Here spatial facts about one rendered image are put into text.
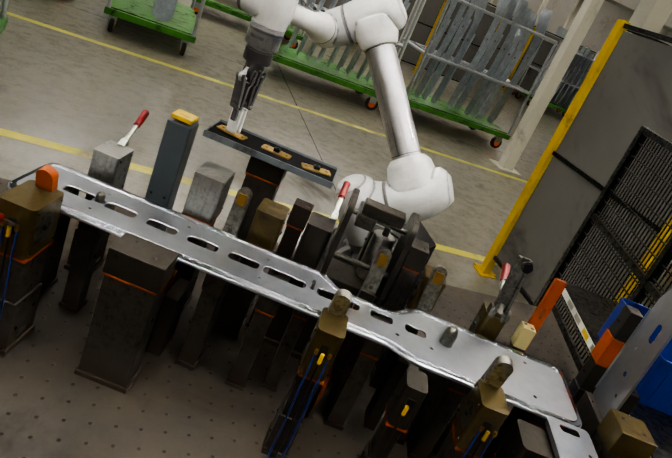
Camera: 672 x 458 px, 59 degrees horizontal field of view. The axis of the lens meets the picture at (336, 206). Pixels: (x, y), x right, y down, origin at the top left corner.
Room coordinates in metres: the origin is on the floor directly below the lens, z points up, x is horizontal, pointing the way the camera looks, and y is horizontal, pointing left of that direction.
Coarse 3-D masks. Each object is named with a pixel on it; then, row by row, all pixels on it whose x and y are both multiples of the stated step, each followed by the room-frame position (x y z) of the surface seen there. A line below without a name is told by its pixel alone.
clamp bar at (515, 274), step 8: (520, 256) 1.41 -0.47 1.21; (520, 264) 1.40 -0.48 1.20; (528, 264) 1.37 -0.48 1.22; (512, 272) 1.39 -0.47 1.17; (520, 272) 1.40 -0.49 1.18; (528, 272) 1.37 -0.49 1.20; (512, 280) 1.40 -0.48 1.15; (520, 280) 1.39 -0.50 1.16; (504, 288) 1.39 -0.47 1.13; (512, 288) 1.39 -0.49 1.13; (520, 288) 1.39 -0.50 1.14; (504, 296) 1.39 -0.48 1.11; (512, 296) 1.39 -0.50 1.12; (496, 304) 1.38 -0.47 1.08; (504, 304) 1.39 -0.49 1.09; (504, 312) 1.38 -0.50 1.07
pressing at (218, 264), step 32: (64, 192) 1.19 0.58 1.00; (96, 192) 1.24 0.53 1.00; (128, 192) 1.30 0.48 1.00; (96, 224) 1.12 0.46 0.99; (128, 224) 1.17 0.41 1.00; (192, 224) 1.29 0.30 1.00; (192, 256) 1.15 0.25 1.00; (224, 256) 1.21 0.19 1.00; (256, 256) 1.27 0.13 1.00; (256, 288) 1.14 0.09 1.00; (288, 288) 1.19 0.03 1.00; (320, 288) 1.25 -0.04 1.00; (352, 320) 1.17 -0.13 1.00; (416, 320) 1.29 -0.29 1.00; (416, 352) 1.15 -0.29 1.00; (448, 352) 1.21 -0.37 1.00; (480, 352) 1.27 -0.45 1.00; (512, 352) 1.33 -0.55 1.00; (512, 384) 1.19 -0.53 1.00; (544, 384) 1.25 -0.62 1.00; (544, 416) 1.13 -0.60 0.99; (576, 416) 1.17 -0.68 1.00
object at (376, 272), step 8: (384, 248) 1.37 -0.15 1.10; (376, 256) 1.37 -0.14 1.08; (384, 256) 1.36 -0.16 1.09; (376, 264) 1.36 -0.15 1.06; (384, 264) 1.36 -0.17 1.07; (368, 272) 1.37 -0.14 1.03; (376, 272) 1.36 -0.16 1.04; (384, 272) 1.36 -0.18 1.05; (368, 280) 1.35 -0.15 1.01; (376, 280) 1.36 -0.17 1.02; (368, 288) 1.35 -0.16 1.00; (376, 288) 1.35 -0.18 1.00
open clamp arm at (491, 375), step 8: (496, 360) 1.07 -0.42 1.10; (504, 360) 1.06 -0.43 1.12; (512, 360) 1.08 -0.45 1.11; (488, 368) 1.08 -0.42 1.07; (496, 368) 1.06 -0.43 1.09; (504, 368) 1.06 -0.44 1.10; (512, 368) 1.06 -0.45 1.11; (488, 376) 1.07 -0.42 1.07; (496, 376) 1.07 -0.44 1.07; (504, 376) 1.06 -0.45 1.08; (488, 384) 1.07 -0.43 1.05; (496, 384) 1.07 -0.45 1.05
